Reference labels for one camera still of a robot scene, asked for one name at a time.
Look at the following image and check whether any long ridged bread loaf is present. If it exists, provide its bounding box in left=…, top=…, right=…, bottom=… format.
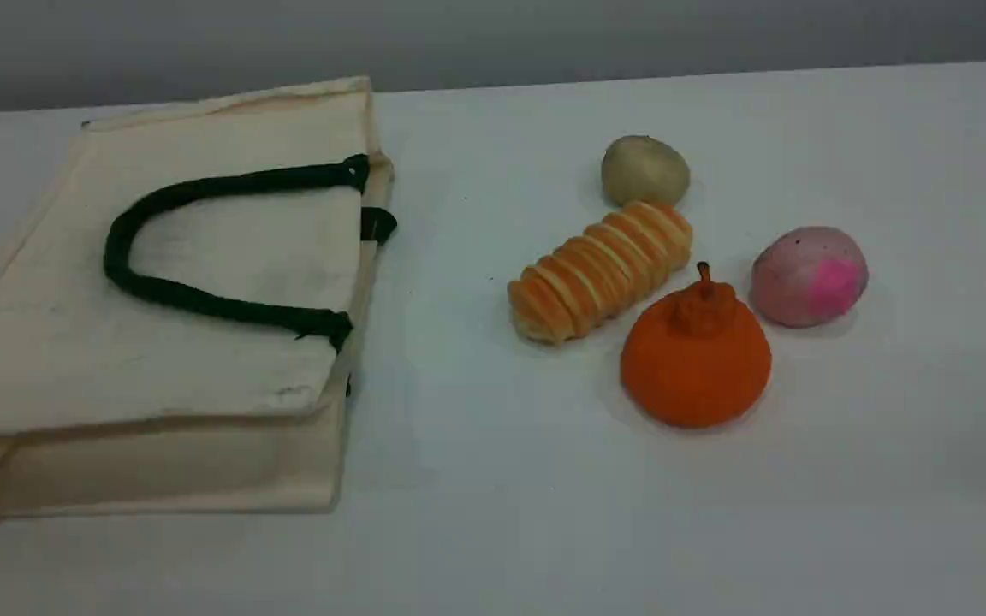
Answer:
left=507, top=201, right=694, bottom=346

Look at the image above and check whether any white canvas bag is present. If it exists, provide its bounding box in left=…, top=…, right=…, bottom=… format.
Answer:
left=0, top=75, right=398, bottom=524

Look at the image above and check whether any beige round potato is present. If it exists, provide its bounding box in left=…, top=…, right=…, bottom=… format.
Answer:
left=601, top=134, right=692, bottom=208

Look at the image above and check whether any orange fruit with stem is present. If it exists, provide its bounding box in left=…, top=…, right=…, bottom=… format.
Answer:
left=620, top=262, right=773, bottom=429

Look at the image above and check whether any pink peach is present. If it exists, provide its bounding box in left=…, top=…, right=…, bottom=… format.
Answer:
left=751, top=226, right=870, bottom=329

